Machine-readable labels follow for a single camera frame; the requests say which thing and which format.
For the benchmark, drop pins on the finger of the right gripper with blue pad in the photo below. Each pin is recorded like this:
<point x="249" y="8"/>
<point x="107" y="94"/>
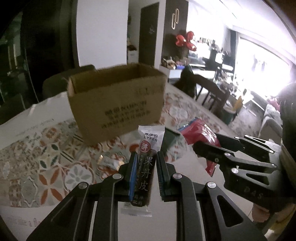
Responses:
<point x="229" y="143"/>
<point x="212" y="153"/>

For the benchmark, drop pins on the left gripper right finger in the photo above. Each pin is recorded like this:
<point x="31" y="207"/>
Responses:
<point x="204" y="211"/>

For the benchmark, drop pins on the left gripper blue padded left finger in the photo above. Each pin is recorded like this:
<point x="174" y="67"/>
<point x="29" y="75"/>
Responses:
<point x="90" y="212"/>

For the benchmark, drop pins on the pink snack packet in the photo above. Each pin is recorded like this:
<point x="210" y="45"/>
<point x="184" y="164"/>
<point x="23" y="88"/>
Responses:
<point x="197" y="131"/>

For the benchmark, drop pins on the dark green snack packet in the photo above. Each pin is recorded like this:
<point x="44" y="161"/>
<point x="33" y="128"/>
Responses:
<point x="169" y="139"/>

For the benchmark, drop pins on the black snack bar packet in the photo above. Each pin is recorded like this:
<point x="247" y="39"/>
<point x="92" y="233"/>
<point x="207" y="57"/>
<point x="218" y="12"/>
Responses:
<point x="140" y="183"/>

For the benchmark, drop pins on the right hand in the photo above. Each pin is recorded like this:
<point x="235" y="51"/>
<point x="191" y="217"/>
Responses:
<point x="260" y="214"/>

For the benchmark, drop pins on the green kids stool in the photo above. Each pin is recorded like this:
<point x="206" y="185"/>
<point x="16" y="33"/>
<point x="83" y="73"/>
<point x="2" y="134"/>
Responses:
<point x="230" y="111"/>

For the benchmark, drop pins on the small white candy wrapper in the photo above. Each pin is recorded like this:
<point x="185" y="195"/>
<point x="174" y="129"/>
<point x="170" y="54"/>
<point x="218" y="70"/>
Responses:
<point x="105" y="161"/>

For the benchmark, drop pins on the dark wooden chair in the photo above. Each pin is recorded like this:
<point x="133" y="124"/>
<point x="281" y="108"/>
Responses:
<point x="187" y="84"/>

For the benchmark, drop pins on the white low tv cabinet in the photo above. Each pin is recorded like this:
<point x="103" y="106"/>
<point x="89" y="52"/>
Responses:
<point x="170" y="73"/>

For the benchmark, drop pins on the brown cardboard box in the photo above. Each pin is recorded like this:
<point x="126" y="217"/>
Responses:
<point x="110" y="102"/>

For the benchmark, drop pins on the red bow balloon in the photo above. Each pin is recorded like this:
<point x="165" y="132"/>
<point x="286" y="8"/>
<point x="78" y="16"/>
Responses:
<point x="186" y="41"/>

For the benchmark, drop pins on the dark upholstered chair middle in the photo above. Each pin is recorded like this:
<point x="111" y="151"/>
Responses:
<point x="59" y="82"/>

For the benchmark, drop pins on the dark hallway door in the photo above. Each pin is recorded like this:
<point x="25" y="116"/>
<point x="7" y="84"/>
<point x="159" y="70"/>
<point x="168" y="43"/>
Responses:
<point x="148" y="34"/>

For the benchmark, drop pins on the black glass sliding door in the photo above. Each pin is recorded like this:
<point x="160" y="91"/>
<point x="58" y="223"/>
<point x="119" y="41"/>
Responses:
<point x="38" y="41"/>

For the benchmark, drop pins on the gold clip wall decoration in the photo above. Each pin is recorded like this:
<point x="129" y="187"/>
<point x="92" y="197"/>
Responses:
<point x="175" y="18"/>

